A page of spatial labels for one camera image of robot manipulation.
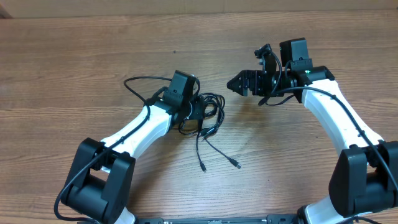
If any black cable bundle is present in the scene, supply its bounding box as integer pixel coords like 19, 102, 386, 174
177, 92, 243, 173

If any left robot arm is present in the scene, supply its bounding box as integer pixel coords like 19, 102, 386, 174
53, 70, 200, 223

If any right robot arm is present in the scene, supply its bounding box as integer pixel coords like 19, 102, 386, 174
227, 38, 397, 223

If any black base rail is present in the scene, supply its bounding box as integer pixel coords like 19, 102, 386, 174
134, 214, 304, 224

